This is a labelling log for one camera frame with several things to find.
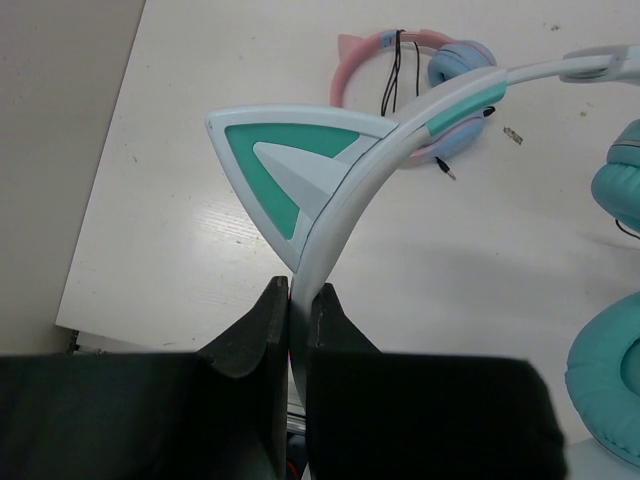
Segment small metal scrap piece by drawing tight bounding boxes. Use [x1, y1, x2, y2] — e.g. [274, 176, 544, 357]
[503, 127, 523, 145]

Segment pink blue cat ear headphones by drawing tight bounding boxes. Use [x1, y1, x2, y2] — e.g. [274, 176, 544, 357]
[329, 29, 497, 178]

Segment teal cat ear headphones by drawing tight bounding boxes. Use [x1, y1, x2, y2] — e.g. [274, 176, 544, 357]
[206, 44, 639, 465]

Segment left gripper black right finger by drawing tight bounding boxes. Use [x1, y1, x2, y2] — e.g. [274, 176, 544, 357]
[305, 284, 569, 479]

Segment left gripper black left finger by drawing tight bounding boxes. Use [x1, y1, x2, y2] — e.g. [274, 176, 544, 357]
[1, 277, 288, 479]

